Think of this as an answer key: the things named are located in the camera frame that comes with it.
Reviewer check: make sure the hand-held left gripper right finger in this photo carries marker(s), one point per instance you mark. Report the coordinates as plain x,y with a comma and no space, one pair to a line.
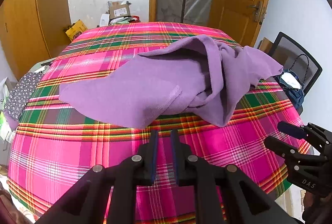
175,159

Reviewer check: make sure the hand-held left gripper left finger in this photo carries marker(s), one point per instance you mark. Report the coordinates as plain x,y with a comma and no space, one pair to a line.
154,159

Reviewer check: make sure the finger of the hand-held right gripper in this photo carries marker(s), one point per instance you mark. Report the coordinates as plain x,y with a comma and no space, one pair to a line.
291,130
277,146

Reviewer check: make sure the purple fleece garment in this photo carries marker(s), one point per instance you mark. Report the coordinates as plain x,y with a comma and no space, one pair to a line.
129,89

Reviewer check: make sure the stack of dotted dark clothes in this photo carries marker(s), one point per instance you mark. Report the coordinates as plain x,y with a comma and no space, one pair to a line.
23,94

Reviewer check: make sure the person's right hand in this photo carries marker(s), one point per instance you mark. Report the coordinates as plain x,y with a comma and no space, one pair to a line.
315,203

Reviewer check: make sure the blue denim bag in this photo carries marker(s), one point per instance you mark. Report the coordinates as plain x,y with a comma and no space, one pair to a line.
295,95

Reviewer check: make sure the white cloth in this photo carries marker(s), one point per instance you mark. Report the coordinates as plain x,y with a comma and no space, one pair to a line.
290,80

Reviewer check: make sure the black mesh chair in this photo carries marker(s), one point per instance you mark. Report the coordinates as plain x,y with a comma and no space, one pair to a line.
288,42

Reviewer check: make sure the pink plaid bedsheet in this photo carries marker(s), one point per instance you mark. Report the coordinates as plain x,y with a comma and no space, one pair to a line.
64,156

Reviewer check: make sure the red box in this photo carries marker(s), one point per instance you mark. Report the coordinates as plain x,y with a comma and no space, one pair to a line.
135,18

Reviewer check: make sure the pale green table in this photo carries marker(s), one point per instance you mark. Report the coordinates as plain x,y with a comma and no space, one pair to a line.
42,70

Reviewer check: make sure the small folded purple cloth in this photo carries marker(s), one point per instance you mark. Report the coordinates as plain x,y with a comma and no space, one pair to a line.
11,121

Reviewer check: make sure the white carton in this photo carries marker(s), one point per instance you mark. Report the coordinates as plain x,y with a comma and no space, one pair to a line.
104,20

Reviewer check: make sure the yellow paper bag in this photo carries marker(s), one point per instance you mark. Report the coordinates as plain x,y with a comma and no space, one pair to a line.
76,30

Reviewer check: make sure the brown cardboard box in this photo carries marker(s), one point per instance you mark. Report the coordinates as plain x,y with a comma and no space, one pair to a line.
119,9

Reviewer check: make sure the wooden wardrobe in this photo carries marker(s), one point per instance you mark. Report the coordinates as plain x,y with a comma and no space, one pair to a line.
26,32

